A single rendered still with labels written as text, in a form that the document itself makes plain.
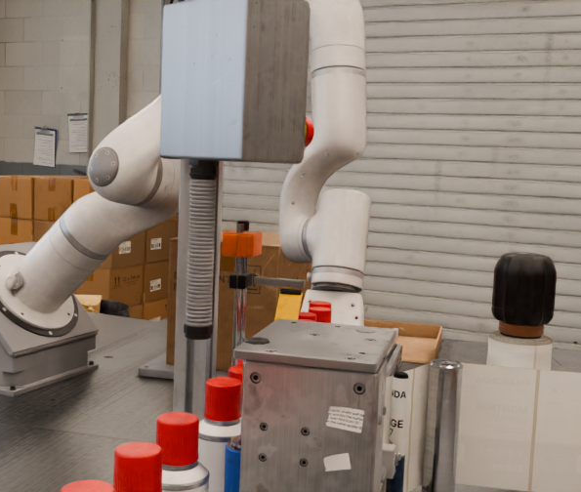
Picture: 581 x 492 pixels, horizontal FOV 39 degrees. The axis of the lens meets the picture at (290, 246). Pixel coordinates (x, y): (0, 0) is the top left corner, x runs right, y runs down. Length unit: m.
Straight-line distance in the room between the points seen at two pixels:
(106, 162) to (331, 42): 0.45
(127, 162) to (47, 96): 5.75
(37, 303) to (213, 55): 0.86
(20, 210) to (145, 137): 3.68
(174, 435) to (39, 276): 1.05
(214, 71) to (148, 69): 5.66
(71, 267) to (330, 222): 0.57
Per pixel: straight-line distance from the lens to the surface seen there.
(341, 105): 1.32
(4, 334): 1.64
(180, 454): 0.65
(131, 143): 1.49
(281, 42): 0.96
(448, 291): 5.52
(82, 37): 7.04
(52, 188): 5.00
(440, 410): 0.96
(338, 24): 1.36
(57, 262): 1.64
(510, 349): 1.14
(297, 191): 1.36
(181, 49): 1.03
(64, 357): 1.75
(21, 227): 5.15
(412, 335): 2.27
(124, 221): 1.61
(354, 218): 1.30
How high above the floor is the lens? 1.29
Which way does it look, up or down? 6 degrees down
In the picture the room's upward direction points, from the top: 2 degrees clockwise
